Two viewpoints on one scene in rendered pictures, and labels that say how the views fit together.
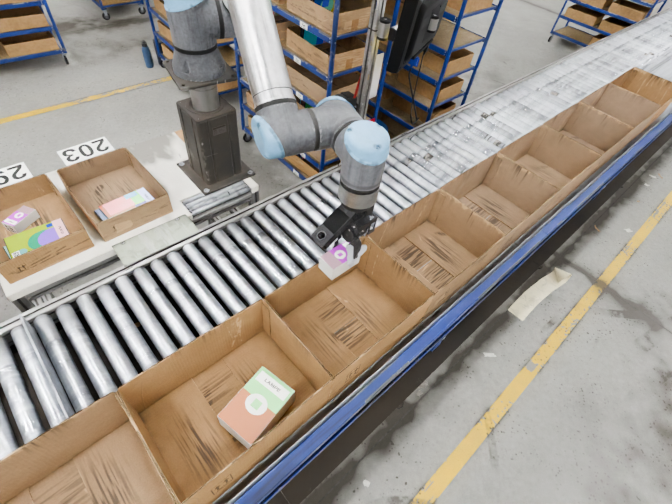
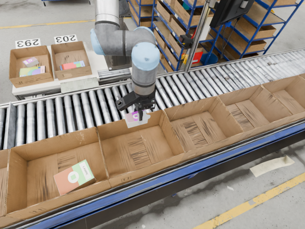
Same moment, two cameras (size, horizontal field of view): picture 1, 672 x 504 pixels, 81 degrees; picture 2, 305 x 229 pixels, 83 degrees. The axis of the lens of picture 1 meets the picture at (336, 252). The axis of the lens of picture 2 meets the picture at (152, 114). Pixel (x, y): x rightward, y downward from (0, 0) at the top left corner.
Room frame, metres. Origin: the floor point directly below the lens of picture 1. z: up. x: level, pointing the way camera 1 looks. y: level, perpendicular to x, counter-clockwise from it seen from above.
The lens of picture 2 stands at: (0.24, -0.24, 1.85)
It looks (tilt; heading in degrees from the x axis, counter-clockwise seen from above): 54 degrees down; 19
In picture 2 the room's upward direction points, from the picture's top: 10 degrees clockwise
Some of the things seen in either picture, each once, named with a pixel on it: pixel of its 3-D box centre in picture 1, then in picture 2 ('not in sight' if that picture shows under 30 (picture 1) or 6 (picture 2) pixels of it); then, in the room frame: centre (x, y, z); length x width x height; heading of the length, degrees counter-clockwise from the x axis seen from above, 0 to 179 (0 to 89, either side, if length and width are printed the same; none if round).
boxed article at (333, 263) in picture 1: (339, 259); (136, 118); (0.66, -0.01, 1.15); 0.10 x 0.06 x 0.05; 139
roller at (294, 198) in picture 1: (327, 227); (159, 100); (1.18, 0.05, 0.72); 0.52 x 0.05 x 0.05; 49
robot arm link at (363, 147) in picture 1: (363, 157); (145, 64); (0.68, -0.03, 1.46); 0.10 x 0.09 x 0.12; 31
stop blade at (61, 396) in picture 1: (52, 376); (11, 131); (0.37, 0.76, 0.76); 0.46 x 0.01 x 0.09; 49
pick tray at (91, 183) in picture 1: (115, 191); (71, 59); (1.12, 0.93, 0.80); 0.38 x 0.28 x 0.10; 50
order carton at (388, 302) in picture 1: (347, 311); (139, 146); (0.62, -0.06, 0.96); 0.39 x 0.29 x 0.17; 139
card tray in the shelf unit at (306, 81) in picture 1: (325, 79); (189, 28); (2.37, 0.24, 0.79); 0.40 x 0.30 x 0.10; 50
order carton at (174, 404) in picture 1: (232, 397); (63, 169); (0.33, 0.19, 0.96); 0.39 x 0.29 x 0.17; 139
